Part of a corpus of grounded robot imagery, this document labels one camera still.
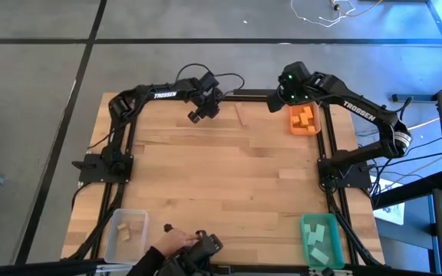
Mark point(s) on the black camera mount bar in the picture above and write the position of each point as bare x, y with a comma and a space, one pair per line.
251, 92

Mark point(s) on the orange plastic bin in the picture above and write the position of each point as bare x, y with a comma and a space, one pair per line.
294, 130

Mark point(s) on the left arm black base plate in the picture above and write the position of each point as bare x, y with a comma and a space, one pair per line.
90, 170

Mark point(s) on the white paper sheet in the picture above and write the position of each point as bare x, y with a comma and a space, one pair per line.
391, 212

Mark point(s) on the black handheld device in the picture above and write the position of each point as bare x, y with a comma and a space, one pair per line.
202, 253

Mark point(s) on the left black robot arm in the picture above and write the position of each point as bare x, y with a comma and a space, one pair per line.
159, 95

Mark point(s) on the black stand foot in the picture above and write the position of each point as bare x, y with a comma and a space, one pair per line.
413, 98

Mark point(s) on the silver corner bracket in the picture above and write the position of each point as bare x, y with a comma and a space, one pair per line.
116, 267
330, 273

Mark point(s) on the black gantry crossbar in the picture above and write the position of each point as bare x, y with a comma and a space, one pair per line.
33, 269

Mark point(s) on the person's hand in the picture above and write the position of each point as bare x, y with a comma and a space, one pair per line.
175, 241

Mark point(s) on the black floor bar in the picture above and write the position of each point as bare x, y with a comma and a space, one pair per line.
409, 189

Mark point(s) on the person's forearm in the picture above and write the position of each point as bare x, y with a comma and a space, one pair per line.
148, 264

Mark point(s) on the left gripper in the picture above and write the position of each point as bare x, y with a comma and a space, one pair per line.
207, 101

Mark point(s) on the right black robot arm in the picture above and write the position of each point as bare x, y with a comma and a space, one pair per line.
359, 109

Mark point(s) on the green plastic bin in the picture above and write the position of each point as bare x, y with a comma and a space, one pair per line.
334, 245

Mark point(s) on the small depth camera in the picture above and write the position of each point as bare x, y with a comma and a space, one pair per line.
225, 269

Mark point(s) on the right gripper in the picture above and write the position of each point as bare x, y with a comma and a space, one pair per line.
295, 86

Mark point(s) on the wooden arch block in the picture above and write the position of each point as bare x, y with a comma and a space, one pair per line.
125, 235
121, 226

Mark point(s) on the clear plastic bin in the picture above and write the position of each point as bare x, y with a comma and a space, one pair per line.
136, 249

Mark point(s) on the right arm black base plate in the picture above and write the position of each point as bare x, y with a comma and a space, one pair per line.
355, 180

